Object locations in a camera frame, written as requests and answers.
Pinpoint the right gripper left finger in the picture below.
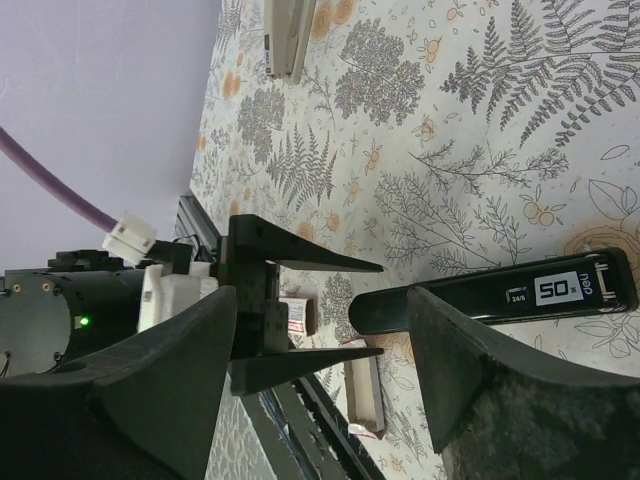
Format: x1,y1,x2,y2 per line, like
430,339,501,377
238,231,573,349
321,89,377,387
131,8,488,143
1,286,237,479

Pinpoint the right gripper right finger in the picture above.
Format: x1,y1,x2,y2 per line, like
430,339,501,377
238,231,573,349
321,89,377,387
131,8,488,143
407,287,639,479

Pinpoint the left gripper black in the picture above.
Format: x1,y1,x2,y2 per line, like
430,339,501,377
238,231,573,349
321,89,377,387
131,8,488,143
1,247,288,375

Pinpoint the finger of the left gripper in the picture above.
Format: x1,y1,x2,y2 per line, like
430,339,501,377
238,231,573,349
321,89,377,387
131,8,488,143
229,347,383,396
219,214,383,280

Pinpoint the red white staple box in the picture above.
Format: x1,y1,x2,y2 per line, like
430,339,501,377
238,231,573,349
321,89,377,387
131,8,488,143
280,297,318,347

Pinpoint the cardboard staple tray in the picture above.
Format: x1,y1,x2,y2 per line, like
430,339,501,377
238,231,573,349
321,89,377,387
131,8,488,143
344,354,386,439

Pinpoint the beige and black stapler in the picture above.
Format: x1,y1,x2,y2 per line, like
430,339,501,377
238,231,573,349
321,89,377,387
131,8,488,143
264,0,316,85

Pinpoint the aluminium extrusion crossbar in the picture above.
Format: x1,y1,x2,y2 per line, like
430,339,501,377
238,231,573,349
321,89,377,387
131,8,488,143
175,193,221,263

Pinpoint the floral patterned table mat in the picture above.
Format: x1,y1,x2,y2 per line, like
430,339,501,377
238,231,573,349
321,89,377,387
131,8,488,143
191,1,639,347

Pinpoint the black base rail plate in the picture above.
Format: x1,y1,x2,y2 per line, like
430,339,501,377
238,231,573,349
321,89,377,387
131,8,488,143
241,375,385,480

